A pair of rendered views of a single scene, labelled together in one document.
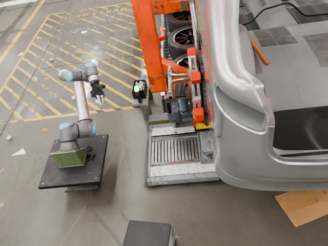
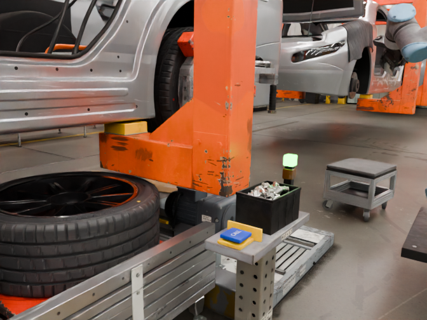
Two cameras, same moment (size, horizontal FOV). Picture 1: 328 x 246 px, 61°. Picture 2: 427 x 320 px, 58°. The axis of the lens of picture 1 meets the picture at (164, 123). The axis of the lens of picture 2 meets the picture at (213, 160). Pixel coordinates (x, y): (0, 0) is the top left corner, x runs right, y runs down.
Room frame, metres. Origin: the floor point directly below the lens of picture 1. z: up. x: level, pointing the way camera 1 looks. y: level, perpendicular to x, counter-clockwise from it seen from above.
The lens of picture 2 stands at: (3.72, 0.58, 0.94)
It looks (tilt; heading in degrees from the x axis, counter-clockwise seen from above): 13 degrees down; 207
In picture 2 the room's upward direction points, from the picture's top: 1 degrees clockwise
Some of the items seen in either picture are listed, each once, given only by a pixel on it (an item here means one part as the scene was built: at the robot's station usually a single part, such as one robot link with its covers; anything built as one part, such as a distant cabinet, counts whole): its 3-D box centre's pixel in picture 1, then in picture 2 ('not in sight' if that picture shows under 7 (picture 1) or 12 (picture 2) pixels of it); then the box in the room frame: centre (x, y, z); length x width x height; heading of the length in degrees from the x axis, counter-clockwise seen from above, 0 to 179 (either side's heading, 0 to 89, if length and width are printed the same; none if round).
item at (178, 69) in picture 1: (188, 71); (154, 133); (2.42, -0.35, 0.69); 0.52 x 0.17 x 0.35; 82
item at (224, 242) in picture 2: not in sight; (235, 240); (2.73, 0.16, 0.46); 0.08 x 0.08 x 0.01; 82
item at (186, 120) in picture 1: (187, 115); (194, 221); (2.23, -0.27, 0.26); 0.42 x 0.18 x 0.35; 82
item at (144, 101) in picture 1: (141, 92); (262, 229); (2.56, 0.18, 0.44); 0.43 x 0.17 x 0.03; 172
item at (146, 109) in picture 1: (145, 105); (254, 293); (2.59, 0.18, 0.21); 0.10 x 0.10 x 0.42; 82
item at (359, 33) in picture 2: not in sight; (354, 40); (-1.13, -0.09, 1.36); 0.71 x 0.30 x 0.51; 172
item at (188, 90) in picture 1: (186, 90); not in sight; (1.92, -0.25, 0.85); 0.21 x 0.14 x 0.14; 82
